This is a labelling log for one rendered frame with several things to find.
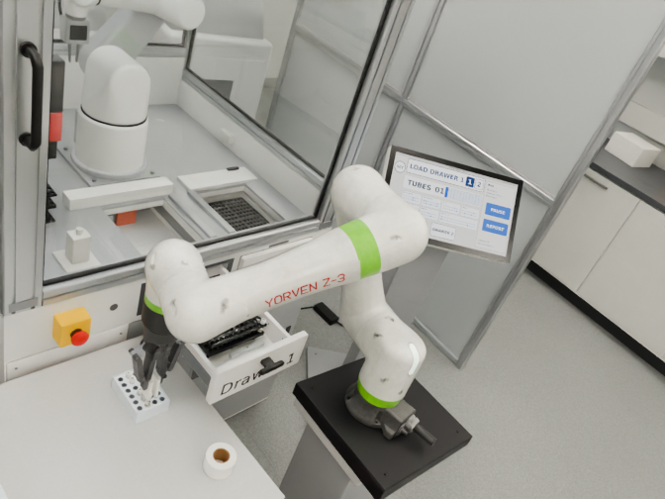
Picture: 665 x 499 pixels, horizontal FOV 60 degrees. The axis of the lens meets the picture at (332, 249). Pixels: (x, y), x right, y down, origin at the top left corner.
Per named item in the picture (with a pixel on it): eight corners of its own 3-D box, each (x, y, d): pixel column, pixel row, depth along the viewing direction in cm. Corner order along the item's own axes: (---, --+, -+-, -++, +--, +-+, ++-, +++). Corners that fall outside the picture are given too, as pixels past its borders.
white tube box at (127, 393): (167, 410, 139) (170, 400, 137) (135, 424, 134) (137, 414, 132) (142, 374, 146) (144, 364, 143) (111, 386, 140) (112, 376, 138)
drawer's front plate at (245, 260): (306, 265, 194) (315, 240, 188) (237, 288, 174) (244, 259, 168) (302, 262, 195) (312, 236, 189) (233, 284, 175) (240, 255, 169)
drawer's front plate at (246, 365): (298, 362, 157) (309, 334, 151) (208, 405, 137) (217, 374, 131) (294, 358, 158) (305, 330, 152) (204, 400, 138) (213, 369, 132)
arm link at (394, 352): (380, 361, 162) (405, 310, 152) (411, 404, 151) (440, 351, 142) (341, 368, 155) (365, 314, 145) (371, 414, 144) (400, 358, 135)
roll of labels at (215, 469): (238, 463, 134) (242, 453, 132) (221, 485, 128) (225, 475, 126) (215, 447, 135) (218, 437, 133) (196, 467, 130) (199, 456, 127)
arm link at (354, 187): (372, 303, 168) (368, 147, 131) (403, 343, 157) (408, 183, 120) (332, 321, 164) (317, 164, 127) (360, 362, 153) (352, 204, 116)
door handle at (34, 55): (45, 157, 103) (48, 53, 93) (30, 159, 101) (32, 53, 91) (34, 144, 105) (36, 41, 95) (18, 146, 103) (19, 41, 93)
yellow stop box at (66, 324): (91, 341, 139) (93, 319, 135) (60, 350, 134) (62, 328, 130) (81, 327, 142) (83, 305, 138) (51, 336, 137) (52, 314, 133)
